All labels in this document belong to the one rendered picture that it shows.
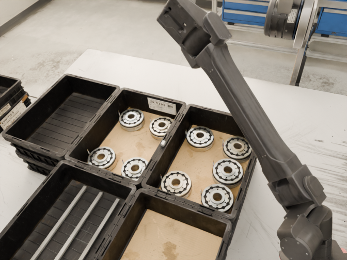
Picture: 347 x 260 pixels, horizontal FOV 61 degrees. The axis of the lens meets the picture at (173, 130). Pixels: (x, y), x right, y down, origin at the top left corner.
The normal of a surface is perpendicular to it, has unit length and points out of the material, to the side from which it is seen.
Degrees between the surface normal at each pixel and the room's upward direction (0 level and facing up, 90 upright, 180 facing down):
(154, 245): 0
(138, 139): 0
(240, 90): 35
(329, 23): 90
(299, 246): 74
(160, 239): 0
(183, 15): 82
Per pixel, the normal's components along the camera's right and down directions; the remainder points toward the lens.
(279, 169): -0.73, 0.32
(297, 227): 0.48, -0.40
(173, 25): -0.55, 0.55
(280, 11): -0.38, 0.71
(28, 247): -0.07, -0.66
